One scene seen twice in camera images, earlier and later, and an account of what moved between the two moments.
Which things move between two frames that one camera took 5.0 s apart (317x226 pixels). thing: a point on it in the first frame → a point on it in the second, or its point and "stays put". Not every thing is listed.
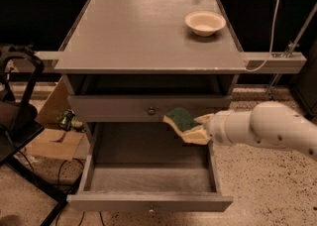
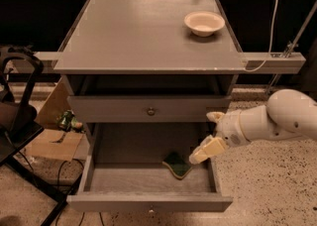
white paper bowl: [204, 23] stays put
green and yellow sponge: [181, 119] → [179, 168]
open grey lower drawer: [149, 183] stays put
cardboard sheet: [54, 142] stays put
